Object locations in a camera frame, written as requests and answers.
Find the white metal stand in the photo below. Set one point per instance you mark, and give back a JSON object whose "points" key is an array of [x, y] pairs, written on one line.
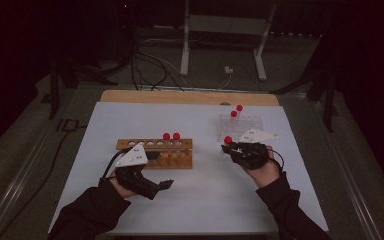
{"points": [[225, 25]]}

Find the person's left hand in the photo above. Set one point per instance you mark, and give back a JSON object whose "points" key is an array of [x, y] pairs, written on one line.
{"points": [[123, 191]]}

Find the white table sheet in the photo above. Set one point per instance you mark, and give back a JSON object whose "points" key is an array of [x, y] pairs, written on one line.
{"points": [[196, 206]]}

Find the clear plastic test tube rack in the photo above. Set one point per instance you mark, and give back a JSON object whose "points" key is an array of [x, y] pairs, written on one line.
{"points": [[226, 125]]}

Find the wooden table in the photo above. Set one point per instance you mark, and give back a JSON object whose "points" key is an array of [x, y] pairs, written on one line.
{"points": [[180, 97]]}

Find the wooden test tube rack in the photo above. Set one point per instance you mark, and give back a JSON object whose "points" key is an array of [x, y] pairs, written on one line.
{"points": [[180, 163]]}

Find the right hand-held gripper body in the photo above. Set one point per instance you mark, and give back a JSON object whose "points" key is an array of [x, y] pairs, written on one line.
{"points": [[253, 155]]}

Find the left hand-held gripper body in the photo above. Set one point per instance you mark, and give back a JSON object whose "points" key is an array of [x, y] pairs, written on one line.
{"points": [[133, 156]]}

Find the person's right hand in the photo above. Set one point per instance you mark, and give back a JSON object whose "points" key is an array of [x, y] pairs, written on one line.
{"points": [[265, 175]]}

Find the white plug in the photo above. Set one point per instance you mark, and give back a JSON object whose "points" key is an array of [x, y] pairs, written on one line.
{"points": [[228, 70]]}

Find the black stand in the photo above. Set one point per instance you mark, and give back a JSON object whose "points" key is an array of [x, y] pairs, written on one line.
{"points": [[329, 106], [54, 86]]}

